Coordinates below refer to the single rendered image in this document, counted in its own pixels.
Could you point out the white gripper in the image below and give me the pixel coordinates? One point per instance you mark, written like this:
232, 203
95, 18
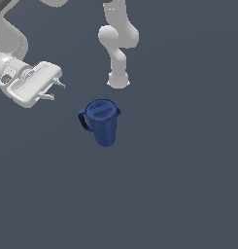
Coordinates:
32, 83

